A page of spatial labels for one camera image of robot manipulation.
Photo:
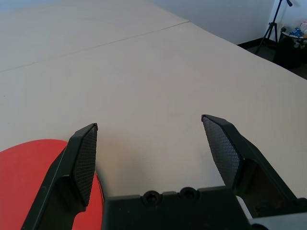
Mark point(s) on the red ping-pong paddle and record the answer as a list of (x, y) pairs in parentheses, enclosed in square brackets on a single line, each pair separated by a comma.
[(21, 172)]

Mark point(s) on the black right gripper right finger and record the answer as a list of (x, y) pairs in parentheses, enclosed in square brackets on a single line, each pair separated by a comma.
[(230, 148)]

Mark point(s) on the colourful toys pile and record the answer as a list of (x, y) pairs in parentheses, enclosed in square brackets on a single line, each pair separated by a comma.
[(298, 32)]

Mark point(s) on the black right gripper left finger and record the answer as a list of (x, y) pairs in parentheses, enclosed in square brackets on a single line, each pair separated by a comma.
[(60, 172)]

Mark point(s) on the tall black tripod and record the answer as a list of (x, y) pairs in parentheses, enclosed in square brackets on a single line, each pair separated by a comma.
[(269, 31)]

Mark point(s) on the black waste bin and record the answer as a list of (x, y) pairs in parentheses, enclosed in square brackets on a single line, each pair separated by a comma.
[(286, 52)]

